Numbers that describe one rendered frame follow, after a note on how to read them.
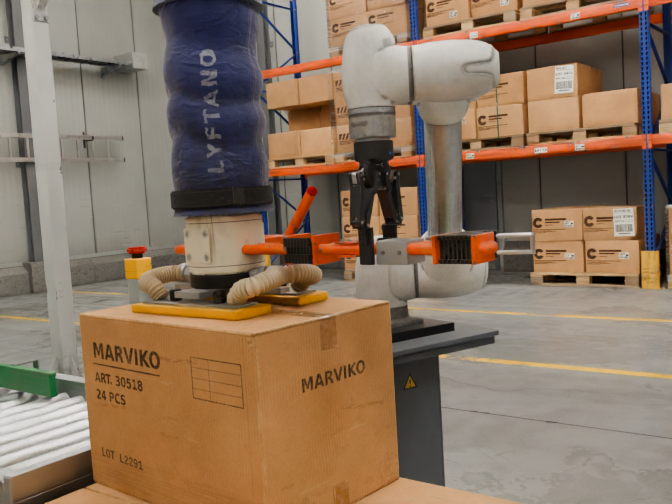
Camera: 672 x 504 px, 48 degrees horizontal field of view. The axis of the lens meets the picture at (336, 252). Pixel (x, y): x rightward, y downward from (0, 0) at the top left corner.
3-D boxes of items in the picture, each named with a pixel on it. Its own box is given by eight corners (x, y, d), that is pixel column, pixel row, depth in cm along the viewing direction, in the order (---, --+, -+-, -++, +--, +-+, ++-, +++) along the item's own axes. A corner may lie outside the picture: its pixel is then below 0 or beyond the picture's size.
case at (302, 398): (92, 481, 177) (78, 313, 174) (224, 434, 207) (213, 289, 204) (269, 549, 137) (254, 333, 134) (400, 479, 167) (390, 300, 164)
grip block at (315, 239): (281, 265, 153) (279, 236, 152) (312, 260, 160) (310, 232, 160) (313, 265, 147) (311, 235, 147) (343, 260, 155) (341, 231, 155)
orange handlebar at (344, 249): (141, 257, 183) (139, 243, 183) (230, 246, 207) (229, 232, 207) (488, 260, 126) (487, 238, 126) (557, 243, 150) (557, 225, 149)
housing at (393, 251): (375, 265, 140) (373, 241, 140) (395, 261, 145) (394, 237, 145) (407, 265, 136) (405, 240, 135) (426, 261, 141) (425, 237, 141)
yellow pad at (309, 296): (195, 300, 184) (193, 279, 184) (224, 294, 192) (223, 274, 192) (300, 306, 163) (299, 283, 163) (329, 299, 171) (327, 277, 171)
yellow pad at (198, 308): (130, 313, 169) (128, 291, 169) (165, 306, 177) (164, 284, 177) (237, 321, 148) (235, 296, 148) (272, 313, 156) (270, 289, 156)
